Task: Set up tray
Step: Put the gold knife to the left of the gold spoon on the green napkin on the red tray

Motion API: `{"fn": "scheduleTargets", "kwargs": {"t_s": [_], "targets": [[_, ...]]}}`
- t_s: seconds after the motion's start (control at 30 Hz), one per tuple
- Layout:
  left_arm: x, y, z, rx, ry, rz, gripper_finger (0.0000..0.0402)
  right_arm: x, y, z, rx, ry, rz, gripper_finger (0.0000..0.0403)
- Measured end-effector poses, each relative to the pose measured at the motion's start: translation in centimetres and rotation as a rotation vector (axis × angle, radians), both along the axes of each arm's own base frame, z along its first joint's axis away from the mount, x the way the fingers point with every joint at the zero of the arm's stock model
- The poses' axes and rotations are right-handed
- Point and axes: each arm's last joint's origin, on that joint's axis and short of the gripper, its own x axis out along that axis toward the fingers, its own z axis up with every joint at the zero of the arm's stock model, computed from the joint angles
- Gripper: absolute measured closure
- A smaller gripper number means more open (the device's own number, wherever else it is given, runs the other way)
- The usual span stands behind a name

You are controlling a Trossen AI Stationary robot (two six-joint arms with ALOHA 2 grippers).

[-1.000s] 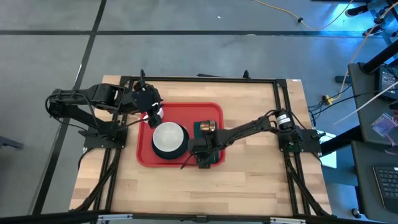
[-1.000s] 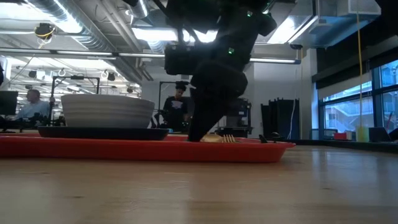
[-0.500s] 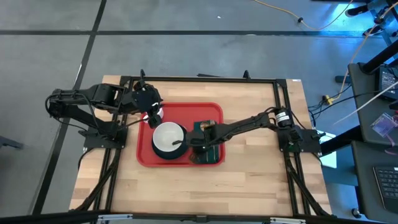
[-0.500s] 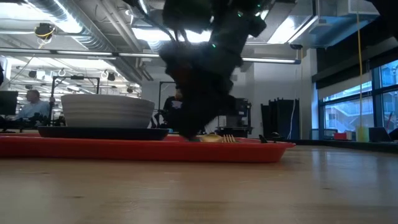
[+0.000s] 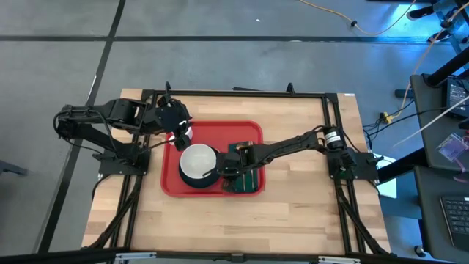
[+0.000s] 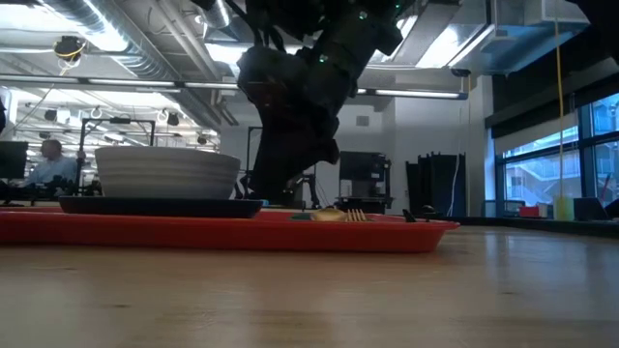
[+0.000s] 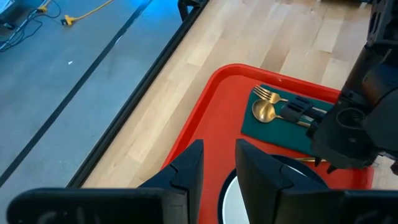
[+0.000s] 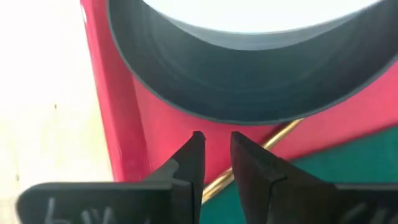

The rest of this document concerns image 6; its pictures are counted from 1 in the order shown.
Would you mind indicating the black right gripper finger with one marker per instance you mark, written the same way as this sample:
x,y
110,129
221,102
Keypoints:
x,y
326,140
280,159

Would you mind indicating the green cloth napkin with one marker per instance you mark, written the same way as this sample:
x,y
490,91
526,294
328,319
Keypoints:
x,y
301,217

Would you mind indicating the gold spoon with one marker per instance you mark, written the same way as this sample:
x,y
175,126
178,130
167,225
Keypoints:
x,y
328,215

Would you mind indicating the gold fork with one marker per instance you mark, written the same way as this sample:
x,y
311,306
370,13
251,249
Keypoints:
x,y
357,215

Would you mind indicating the white bowl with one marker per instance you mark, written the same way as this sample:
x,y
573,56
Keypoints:
x,y
167,174

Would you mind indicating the dark round plate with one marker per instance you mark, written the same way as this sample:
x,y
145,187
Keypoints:
x,y
159,208

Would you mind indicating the red plastic tray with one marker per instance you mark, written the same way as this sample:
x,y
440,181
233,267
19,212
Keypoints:
x,y
217,234

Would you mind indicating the black machine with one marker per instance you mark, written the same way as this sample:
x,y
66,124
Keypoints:
x,y
362,166

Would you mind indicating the short ceiling light strip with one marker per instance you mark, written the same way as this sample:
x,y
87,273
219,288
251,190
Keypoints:
x,y
416,94

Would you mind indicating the black folding panels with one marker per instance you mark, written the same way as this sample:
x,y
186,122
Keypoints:
x,y
435,183

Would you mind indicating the long ceiling light strip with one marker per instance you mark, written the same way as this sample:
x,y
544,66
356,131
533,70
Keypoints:
x,y
130,82

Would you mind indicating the red box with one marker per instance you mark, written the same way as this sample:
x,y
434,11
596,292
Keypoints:
x,y
529,211

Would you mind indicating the glass window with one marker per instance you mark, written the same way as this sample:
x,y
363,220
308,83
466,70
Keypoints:
x,y
541,179

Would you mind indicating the person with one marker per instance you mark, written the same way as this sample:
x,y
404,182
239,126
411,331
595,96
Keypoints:
x,y
53,169

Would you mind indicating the black ceiling dome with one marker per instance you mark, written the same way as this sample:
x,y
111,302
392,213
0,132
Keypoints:
x,y
70,47

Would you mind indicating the yellow-green container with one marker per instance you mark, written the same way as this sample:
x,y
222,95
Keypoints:
x,y
564,209

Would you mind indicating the black monitor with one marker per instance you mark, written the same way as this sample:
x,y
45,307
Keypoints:
x,y
12,159

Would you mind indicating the wall vent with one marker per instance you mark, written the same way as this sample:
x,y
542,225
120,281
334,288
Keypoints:
x,y
362,121

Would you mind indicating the black ceiling camera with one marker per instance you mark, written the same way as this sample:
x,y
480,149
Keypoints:
x,y
460,72

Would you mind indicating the black rig frame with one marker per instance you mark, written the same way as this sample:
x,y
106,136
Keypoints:
x,y
118,121

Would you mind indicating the black aluminium table frame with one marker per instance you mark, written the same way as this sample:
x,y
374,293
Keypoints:
x,y
532,226

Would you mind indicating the silver ceiling duct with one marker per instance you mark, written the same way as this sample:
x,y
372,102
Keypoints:
x,y
77,14

